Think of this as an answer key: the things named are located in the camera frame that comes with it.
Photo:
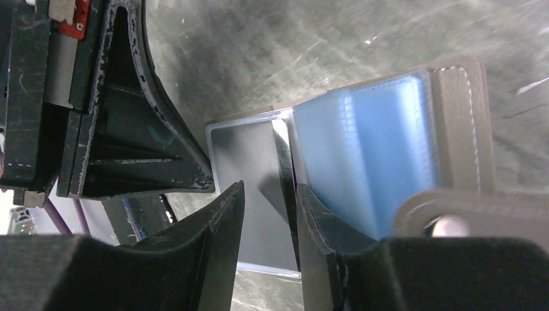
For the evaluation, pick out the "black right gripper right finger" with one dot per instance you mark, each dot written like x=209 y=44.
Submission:
x=451 y=250

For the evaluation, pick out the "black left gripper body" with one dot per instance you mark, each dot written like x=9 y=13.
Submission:
x=44 y=102

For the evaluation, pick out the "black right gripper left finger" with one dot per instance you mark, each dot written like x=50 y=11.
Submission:
x=190 y=265

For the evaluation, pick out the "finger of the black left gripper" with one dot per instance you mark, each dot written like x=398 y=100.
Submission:
x=124 y=135

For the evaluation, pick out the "black VIP card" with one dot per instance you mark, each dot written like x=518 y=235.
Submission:
x=247 y=153

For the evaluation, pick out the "grey leather card holder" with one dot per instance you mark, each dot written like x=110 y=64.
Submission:
x=364 y=149

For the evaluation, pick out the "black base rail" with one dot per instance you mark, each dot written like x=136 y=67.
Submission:
x=134 y=219

